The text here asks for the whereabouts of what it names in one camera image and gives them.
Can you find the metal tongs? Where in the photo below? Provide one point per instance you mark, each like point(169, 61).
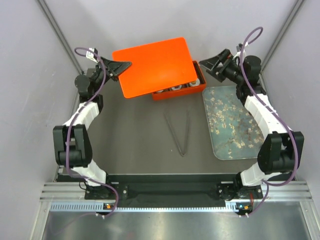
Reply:
point(182, 142)

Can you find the blue floral tray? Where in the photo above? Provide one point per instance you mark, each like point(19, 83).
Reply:
point(234, 133)

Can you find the grey slotted cable duct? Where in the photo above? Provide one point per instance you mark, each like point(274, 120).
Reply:
point(102, 207)

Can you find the white paper cup front right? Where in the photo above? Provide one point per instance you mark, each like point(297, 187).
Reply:
point(196, 84)

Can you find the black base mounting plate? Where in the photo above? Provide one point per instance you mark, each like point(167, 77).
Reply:
point(214, 190)

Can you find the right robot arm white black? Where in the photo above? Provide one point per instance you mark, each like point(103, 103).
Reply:
point(282, 148)

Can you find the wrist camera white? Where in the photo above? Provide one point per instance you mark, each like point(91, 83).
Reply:
point(239, 49)
point(91, 54)

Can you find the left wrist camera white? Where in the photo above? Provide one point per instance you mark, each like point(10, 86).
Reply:
point(91, 54)

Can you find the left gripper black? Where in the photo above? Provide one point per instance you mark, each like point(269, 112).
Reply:
point(115, 68)

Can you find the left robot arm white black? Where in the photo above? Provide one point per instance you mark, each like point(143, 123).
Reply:
point(72, 147)

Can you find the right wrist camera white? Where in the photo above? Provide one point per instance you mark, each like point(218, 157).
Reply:
point(239, 49)

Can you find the orange box lid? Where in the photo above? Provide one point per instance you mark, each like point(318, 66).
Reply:
point(155, 66)

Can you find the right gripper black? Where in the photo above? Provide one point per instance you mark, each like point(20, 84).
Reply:
point(210, 65)

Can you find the aluminium frame rail front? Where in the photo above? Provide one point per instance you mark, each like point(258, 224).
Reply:
point(294, 191)

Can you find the white paper cup front middle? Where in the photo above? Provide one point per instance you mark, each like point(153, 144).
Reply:
point(175, 88)

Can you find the orange compartment box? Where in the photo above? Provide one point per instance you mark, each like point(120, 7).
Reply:
point(186, 89)

